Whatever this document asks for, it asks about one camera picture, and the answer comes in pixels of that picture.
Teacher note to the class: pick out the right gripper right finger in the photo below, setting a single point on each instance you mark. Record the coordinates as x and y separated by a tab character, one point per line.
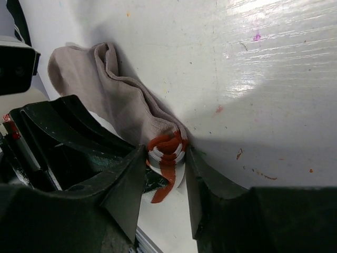
228	218

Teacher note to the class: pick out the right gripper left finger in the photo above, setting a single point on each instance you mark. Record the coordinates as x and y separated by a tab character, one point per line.
99	214

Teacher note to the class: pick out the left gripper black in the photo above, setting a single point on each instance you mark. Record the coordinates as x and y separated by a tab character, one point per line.
56	145

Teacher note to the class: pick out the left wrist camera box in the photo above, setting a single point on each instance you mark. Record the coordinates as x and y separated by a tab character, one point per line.
18	64

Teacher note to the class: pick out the taupe sock red cuff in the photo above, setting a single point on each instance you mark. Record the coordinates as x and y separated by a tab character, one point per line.
126	104

